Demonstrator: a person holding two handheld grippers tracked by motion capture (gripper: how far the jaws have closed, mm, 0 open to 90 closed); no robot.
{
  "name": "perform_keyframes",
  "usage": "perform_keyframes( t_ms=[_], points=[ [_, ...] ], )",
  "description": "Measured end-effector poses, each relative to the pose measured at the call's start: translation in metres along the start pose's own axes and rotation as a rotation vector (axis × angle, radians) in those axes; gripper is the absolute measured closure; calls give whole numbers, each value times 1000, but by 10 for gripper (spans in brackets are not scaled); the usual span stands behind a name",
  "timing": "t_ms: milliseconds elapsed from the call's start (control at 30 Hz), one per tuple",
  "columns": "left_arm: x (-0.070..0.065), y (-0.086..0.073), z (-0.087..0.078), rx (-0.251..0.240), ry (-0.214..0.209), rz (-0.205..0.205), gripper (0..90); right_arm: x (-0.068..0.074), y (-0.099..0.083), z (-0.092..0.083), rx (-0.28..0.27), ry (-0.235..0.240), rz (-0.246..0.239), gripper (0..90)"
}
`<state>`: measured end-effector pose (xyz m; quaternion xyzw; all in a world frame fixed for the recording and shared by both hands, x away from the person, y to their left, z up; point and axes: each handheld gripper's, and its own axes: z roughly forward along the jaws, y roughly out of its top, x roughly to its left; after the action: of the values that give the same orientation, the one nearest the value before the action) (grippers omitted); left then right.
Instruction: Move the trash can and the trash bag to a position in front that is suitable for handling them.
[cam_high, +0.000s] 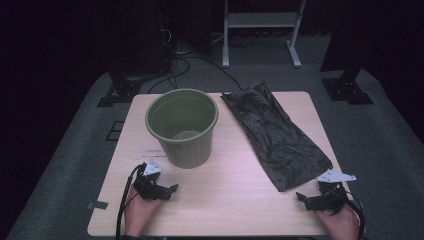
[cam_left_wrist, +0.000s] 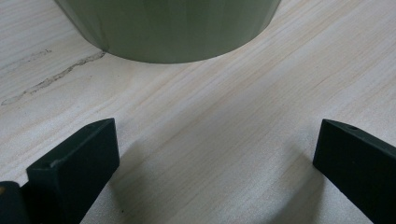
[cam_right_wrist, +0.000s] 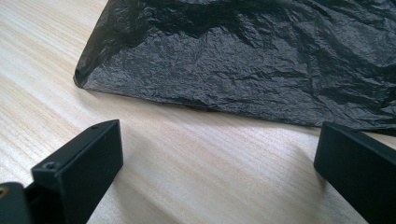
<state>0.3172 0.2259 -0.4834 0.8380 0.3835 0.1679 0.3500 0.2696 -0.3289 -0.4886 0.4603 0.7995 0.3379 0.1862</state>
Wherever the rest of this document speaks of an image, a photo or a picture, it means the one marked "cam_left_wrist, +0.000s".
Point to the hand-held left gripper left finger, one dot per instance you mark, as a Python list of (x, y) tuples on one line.
[(74, 168)]

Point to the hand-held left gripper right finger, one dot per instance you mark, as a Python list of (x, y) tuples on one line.
[(358, 168)]

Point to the green plastic bin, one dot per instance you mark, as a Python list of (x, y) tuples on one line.
[(168, 31)]

